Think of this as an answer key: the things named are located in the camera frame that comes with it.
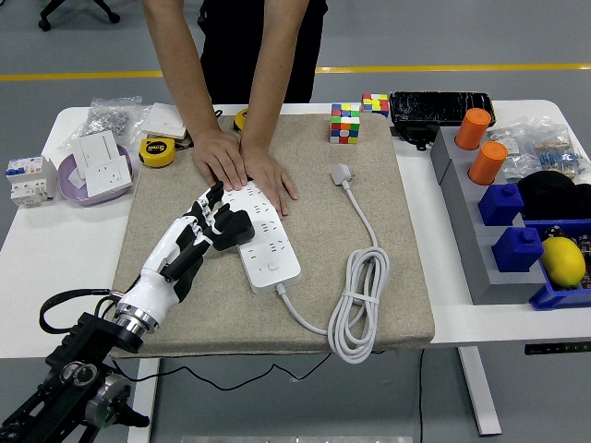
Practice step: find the large colourful puzzle cube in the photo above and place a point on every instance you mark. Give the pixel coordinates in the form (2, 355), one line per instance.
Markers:
(345, 123)

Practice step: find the grey block holder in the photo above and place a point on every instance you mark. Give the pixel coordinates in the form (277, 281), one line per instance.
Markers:
(466, 231)

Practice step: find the white table leg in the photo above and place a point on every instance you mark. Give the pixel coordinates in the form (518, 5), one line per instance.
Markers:
(478, 392)
(145, 397)

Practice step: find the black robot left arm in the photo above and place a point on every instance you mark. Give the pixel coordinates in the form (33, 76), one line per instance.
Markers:
(92, 332)

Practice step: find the white power strip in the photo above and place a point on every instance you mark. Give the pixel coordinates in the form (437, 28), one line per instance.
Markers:
(272, 254)

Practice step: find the black table control panel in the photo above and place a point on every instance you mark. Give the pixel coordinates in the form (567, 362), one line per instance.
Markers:
(554, 349)

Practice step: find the blue block with knob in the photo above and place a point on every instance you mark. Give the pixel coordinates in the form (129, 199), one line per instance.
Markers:
(501, 205)
(517, 251)

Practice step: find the purple bowl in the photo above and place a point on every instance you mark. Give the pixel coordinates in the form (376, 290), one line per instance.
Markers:
(99, 199)

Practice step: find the person's left hand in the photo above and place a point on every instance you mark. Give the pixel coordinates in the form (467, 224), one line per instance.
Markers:
(268, 175)

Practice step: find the clear bag of blue components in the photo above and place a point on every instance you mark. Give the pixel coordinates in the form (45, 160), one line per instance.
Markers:
(561, 157)

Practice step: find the orange cylinder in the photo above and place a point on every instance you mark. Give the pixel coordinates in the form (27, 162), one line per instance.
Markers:
(488, 162)
(473, 129)

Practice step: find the clear bag of small parts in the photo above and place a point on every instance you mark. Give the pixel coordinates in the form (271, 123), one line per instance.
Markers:
(512, 159)

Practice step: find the person's right hand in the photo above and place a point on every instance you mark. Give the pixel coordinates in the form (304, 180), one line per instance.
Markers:
(221, 157)

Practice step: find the round yellow black tape measure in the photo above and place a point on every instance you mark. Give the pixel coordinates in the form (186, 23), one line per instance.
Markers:
(158, 151)

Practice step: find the white blue circuit breaker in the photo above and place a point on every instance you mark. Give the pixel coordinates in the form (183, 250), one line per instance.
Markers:
(30, 184)

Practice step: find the black plastic tray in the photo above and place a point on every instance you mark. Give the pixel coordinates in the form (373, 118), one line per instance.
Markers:
(441, 107)

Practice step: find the white wall switch plate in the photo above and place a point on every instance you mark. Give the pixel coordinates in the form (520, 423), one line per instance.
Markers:
(161, 121)

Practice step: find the white paper scrap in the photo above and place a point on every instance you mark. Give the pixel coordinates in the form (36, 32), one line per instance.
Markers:
(76, 179)

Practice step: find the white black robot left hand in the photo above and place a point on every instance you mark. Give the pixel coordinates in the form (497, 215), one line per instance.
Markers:
(148, 290)

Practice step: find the grey-brown mat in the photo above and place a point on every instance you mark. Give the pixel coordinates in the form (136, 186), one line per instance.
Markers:
(314, 147)

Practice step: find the black plug adapter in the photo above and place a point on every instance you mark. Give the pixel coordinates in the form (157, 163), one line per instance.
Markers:
(237, 231)

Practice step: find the black office chair base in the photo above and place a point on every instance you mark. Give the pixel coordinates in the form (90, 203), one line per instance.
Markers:
(44, 23)
(201, 20)

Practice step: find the square yellow tape measure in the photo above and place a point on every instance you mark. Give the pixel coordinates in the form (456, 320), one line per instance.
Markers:
(240, 121)

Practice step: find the white switch panel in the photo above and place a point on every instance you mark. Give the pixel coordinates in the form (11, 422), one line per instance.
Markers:
(94, 147)

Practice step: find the black cloth bundle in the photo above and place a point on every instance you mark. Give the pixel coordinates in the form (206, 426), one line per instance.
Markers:
(554, 194)

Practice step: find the yellow lemon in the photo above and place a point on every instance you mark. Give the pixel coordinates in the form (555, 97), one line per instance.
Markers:
(562, 262)

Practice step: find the person's right forearm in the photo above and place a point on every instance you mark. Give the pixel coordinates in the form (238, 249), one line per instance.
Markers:
(182, 69)

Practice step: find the clear bag of screws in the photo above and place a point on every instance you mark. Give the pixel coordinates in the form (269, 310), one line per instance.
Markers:
(111, 121)

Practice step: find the person's left forearm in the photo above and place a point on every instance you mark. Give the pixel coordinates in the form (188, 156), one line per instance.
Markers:
(274, 69)

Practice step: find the blue plastic bin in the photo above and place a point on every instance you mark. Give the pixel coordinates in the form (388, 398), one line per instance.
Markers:
(554, 297)

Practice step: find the white wall socket panel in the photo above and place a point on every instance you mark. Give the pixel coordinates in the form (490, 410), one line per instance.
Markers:
(108, 177)

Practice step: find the small colourful puzzle cube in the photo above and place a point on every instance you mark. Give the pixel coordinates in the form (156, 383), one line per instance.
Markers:
(375, 104)

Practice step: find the person's body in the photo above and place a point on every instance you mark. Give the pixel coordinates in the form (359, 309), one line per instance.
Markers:
(240, 46)

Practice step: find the black power adapter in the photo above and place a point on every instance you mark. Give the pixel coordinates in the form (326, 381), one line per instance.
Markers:
(415, 134)

